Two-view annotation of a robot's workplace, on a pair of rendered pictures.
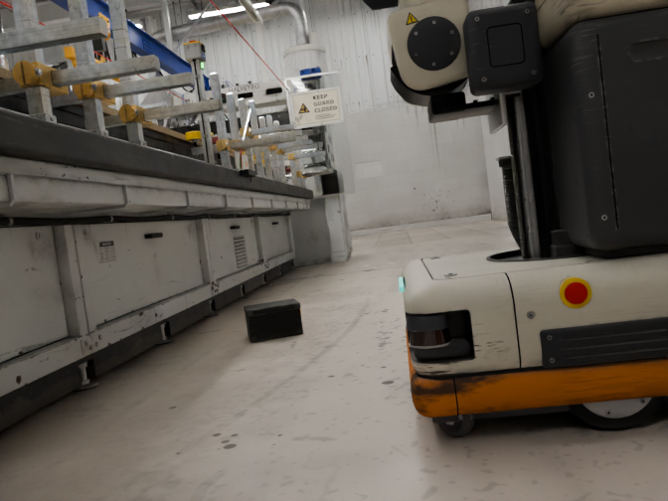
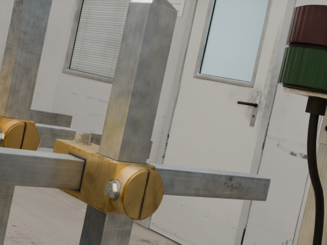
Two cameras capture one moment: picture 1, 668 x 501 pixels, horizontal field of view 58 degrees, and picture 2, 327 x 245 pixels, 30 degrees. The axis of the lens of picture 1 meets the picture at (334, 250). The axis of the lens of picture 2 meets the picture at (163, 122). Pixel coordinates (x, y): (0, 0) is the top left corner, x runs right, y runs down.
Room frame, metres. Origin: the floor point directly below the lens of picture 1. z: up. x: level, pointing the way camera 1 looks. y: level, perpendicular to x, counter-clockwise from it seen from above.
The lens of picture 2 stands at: (2.91, 0.81, 1.05)
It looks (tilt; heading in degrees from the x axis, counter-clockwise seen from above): 3 degrees down; 313
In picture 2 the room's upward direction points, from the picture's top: 12 degrees clockwise
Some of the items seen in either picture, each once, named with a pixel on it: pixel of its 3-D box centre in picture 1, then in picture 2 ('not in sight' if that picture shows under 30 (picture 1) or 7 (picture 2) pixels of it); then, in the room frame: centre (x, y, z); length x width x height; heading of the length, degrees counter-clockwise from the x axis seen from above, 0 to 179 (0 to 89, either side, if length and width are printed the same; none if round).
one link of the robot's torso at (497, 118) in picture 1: (456, 70); not in sight; (1.23, -0.30, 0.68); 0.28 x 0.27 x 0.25; 174
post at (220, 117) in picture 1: (221, 124); not in sight; (2.85, 0.45, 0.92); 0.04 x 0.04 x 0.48; 84
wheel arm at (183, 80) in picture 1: (115, 91); not in sight; (1.64, 0.53, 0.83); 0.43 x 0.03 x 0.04; 84
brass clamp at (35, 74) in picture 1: (41, 79); not in sight; (1.38, 0.61, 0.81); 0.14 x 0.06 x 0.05; 174
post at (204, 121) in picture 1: (203, 113); not in sight; (2.59, 0.48, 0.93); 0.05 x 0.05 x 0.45; 84
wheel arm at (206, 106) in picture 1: (153, 115); not in sight; (1.89, 0.50, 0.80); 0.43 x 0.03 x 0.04; 84
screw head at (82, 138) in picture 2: not in sight; (82, 137); (3.42, 0.39, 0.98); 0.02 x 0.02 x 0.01
